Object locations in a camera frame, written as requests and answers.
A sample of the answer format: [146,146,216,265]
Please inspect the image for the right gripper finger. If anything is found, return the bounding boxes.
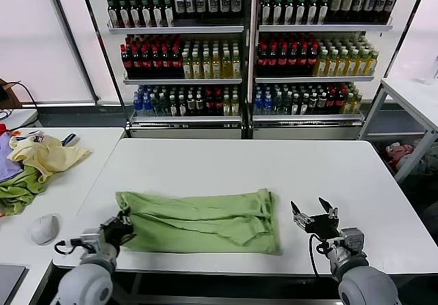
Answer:
[289,200,312,230]
[318,196,340,220]

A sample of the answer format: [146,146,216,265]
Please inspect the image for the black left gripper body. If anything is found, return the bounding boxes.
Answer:
[101,219,133,248]

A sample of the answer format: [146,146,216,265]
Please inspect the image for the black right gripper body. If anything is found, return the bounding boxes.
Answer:
[305,213,342,241]

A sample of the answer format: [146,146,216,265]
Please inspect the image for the green polo shirt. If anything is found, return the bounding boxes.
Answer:
[115,187,282,256]

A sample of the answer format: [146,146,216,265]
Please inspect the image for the grey-green clothes pile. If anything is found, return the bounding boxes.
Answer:
[398,140,438,176]

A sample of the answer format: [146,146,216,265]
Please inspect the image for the white computer mouse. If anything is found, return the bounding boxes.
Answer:
[31,213,60,246]

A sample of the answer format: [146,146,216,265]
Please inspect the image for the pink plush toy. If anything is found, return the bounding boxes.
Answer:
[385,142,415,169]

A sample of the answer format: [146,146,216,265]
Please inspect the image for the pale yellow shirt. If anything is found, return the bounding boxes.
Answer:
[7,134,92,183]

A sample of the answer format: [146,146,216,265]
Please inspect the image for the blue white striped item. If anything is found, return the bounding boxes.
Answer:
[62,133,80,148]

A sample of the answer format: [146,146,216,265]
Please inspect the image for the crumpled green cloth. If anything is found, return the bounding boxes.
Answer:
[0,166,49,217]

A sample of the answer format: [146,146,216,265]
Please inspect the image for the grey laptop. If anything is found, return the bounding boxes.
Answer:
[0,263,29,305]

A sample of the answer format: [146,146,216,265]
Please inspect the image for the purple cloth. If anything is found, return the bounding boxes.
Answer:
[0,137,25,183]

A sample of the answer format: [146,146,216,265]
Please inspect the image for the yellow drink bottle green cap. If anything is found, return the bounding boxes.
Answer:
[366,52,380,77]
[326,50,339,77]
[314,50,329,77]
[357,51,370,77]
[347,50,359,77]
[337,50,349,77]

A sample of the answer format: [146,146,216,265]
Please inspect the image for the red-cap cola bottle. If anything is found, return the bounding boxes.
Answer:
[121,47,133,79]
[171,47,183,79]
[307,44,319,77]
[298,44,309,77]
[257,44,268,77]
[162,47,172,79]
[131,47,143,79]
[151,47,163,79]
[267,44,279,77]
[287,44,299,77]
[142,47,153,79]
[277,44,289,77]

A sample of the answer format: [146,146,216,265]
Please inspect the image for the brown cardboard box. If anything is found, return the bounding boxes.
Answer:
[0,78,22,109]

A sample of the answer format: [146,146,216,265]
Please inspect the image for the yellow drink bottle white cap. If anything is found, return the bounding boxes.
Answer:
[231,51,242,79]
[221,51,232,79]
[211,51,222,79]
[201,51,212,79]
[181,51,192,79]
[192,51,203,79]

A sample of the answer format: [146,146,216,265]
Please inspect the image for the beverage display shelf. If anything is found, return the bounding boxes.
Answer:
[105,0,253,140]
[252,0,398,141]

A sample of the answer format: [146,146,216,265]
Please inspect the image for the dark bottle green cap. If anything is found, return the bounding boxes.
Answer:
[141,0,152,29]
[152,0,164,29]
[129,0,141,29]
[295,0,307,26]
[318,0,330,25]
[118,0,130,29]
[261,0,272,26]
[284,0,296,26]
[164,0,175,28]
[272,0,284,26]
[107,0,119,29]
[307,0,318,26]

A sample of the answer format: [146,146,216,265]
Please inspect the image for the dark bottle beige label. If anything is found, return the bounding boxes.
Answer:
[374,0,387,24]
[329,0,342,24]
[341,0,353,24]
[385,0,398,24]
[352,0,365,24]
[363,0,376,24]

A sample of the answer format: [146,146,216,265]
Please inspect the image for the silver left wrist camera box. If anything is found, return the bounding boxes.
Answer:
[80,228,102,248]

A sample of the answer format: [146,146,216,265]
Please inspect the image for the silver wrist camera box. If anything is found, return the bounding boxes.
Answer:
[80,228,102,248]
[338,228,365,256]

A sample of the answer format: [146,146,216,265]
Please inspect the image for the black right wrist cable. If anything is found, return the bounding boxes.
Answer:
[307,233,329,278]

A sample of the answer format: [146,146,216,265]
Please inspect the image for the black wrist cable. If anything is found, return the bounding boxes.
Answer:
[54,238,85,255]
[307,233,329,278]

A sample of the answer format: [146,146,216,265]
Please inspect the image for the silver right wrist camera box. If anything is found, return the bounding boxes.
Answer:
[338,228,365,256]

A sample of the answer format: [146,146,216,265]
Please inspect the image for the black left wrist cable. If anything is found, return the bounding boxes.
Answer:
[54,238,85,255]

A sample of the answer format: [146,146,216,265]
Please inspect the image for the white metal-frame table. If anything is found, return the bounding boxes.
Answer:
[358,78,438,185]

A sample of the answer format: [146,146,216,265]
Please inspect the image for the black power cable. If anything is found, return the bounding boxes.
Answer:
[12,81,44,128]

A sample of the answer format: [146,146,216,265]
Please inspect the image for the dark window frame post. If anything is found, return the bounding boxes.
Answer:
[41,0,101,107]
[381,0,433,80]

